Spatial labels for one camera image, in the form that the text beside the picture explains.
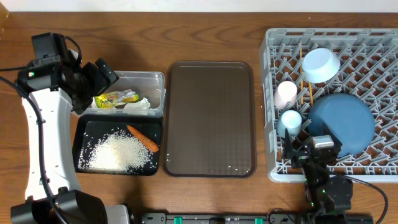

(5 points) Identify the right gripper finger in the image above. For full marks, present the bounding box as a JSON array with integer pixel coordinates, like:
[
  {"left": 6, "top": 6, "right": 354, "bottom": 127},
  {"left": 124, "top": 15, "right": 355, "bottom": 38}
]
[
  {"left": 282, "top": 128, "right": 294, "bottom": 157},
  {"left": 323, "top": 123, "right": 342, "bottom": 147}
]

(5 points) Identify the yellow green snack wrapper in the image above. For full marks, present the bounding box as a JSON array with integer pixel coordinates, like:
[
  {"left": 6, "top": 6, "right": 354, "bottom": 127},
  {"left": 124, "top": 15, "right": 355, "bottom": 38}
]
[{"left": 94, "top": 89, "right": 139, "bottom": 109}]

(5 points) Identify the dark blue plate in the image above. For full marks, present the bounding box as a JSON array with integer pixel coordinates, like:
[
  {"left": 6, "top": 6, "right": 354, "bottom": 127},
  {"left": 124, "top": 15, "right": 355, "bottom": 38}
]
[{"left": 308, "top": 93, "right": 375, "bottom": 157}]

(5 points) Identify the light blue cup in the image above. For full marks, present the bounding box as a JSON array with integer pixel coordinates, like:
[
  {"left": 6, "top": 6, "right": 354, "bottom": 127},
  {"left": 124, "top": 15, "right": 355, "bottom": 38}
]
[{"left": 276, "top": 110, "right": 302, "bottom": 138}]

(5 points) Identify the pink cup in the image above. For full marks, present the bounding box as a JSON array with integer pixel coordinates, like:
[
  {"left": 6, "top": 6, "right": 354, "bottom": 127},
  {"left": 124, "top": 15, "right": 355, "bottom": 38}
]
[{"left": 274, "top": 81, "right": 297, "bottom": 110}]

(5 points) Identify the pile of white rice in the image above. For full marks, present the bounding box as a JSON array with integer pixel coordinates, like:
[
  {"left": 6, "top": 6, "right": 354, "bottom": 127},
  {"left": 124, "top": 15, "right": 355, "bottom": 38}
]
[{"left": 77, "top": 129, "right": 158, "bottom": 175}]

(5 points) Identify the light blue bowl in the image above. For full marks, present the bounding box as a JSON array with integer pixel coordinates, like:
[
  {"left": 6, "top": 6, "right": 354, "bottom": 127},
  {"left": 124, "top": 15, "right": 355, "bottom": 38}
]
[{"left": 302, "top": 48, "right": 340, "bottom": 83}]

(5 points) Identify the orange carrot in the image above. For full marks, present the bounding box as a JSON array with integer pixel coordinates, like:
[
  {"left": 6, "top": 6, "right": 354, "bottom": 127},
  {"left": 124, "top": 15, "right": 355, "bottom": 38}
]
[{"left": 126, "top": 125, "right": 159, "bottom": 152}]

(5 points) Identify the wooden chopstick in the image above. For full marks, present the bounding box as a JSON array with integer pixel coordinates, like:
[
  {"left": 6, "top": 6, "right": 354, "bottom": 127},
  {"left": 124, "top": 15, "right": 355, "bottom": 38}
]
[
  {"left": 300, "top": 41, "right": 304, "bottom": 105},
  {"left": 308, "top": 82, "right": 314, "bottom": 106}
]

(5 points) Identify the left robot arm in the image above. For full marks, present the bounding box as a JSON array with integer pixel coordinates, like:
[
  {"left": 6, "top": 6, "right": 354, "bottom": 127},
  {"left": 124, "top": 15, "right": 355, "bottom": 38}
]
[{"left": 11, "top": 32, "right": 130, "bottom": 223}]

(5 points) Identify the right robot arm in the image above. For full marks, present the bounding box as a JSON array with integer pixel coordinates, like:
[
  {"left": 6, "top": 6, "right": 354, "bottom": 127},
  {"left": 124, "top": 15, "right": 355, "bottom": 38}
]
[{"left": 282, "top": 124, "right": 353, "bottom": 223}]

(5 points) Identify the grey dishwasher rack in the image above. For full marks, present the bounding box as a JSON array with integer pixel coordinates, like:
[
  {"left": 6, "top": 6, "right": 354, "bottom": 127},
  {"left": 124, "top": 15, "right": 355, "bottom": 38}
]
[{"left": 259, "top": 28, "right": 397, "bottom": 183}]

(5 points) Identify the clear plastic bin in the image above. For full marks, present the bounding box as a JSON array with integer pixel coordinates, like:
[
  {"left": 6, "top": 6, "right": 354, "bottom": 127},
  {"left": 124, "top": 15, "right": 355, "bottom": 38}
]
[{"left": 82, "top": 71, "right": 166, "bottom": 118}]

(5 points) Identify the black plastic tray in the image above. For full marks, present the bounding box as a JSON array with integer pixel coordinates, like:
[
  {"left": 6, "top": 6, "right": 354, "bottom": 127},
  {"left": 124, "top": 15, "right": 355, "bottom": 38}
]
[{"left": 72, "top": 114, "right": 162, "bottom": 176}]

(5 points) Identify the brown serving tray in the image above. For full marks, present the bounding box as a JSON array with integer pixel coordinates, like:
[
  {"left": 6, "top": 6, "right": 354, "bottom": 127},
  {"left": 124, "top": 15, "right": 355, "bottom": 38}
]
[{"left": 163, "top": 62, "right": 256, "bottom": 178}]

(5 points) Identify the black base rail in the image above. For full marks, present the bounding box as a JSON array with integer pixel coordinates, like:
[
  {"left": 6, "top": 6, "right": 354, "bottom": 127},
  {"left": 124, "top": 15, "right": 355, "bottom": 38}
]
[{"left": 133, "top": 212, "right": 374, "bottom": 224}]

